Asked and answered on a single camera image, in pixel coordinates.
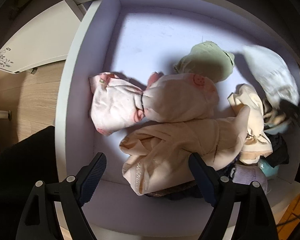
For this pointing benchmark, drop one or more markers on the black knit cloth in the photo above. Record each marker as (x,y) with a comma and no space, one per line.
(280,155)

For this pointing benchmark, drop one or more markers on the pink patterned cloth bundle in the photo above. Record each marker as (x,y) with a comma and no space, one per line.
(118,104)

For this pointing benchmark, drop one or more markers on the green rolled sock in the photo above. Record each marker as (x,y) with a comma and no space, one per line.
(209,60)

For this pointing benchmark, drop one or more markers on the lavender sock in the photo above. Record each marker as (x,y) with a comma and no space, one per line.
(242,174)

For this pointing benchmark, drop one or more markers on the peach cloth garment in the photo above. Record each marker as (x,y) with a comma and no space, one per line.
(158,154)

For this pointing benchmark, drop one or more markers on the white cabinet panel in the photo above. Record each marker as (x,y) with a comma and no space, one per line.
(44,39)

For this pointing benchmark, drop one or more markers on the cream tied cloth bundle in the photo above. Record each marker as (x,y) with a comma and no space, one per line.
(256,144)

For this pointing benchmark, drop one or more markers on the dark navy patterned cloth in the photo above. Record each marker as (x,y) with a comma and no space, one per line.
(189,189)

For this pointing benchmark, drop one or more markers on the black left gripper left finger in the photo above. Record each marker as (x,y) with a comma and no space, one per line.
(39,218)

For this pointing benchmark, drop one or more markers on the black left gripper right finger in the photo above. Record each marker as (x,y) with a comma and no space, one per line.
(255,218)

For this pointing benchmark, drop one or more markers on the light blue soft item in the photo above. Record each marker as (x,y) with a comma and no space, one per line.
(268,171)

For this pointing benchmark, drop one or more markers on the white grey cloth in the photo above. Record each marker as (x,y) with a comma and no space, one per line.
(272,73)

